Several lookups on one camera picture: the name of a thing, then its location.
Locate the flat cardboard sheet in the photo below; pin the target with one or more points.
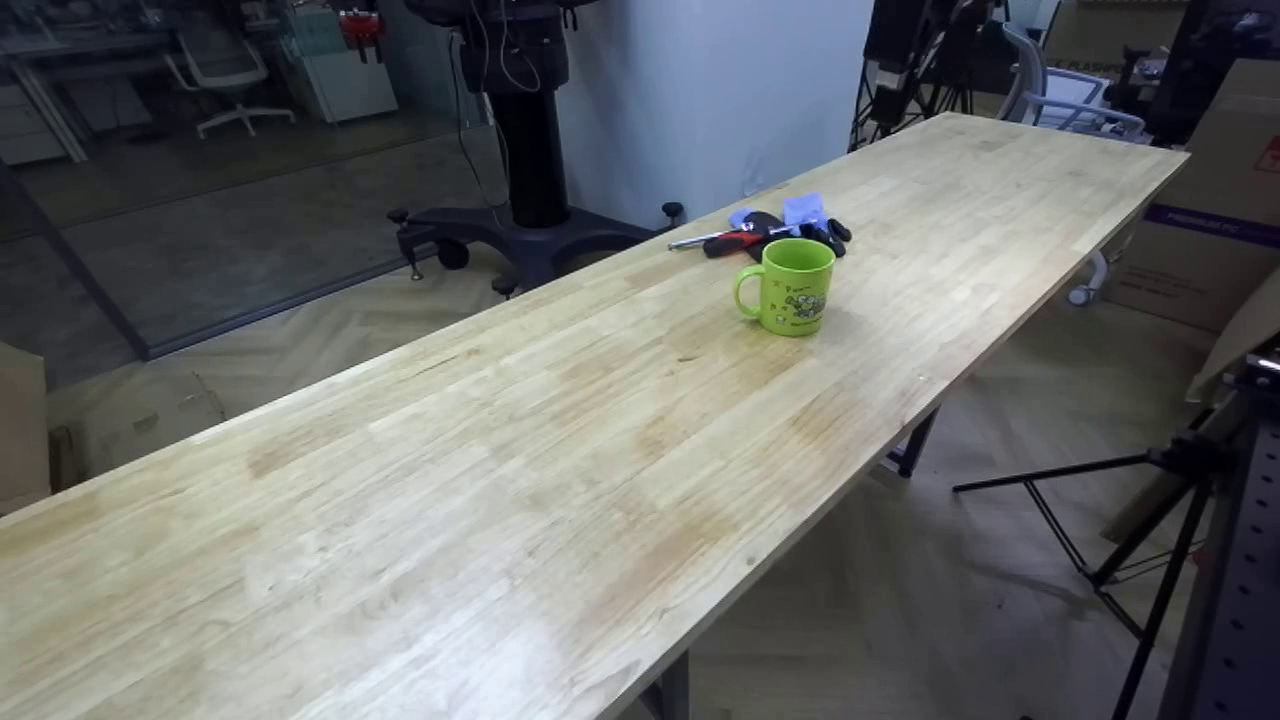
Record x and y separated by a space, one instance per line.
1245 340

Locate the green mug with cartoon print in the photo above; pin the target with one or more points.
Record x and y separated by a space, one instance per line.
795 290

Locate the white office chair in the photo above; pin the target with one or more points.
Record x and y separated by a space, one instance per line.
225 70

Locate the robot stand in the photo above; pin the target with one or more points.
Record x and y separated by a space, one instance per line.
1235 580

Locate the black wheeled pedestal machine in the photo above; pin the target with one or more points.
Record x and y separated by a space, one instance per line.
528 150

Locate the brown cardboard box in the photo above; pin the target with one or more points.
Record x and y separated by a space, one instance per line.
22 425

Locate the red and black screwdriver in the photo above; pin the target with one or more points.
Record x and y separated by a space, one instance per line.
722 240

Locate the white cabinet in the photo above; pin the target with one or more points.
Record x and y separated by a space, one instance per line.
345 75

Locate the white and grey chair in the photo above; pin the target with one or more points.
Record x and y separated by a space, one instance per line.
1060 95

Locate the large cardboard box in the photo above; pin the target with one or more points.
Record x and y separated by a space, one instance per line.
1215 200

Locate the blue and black work glove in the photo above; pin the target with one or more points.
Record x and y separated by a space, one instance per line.
800 220

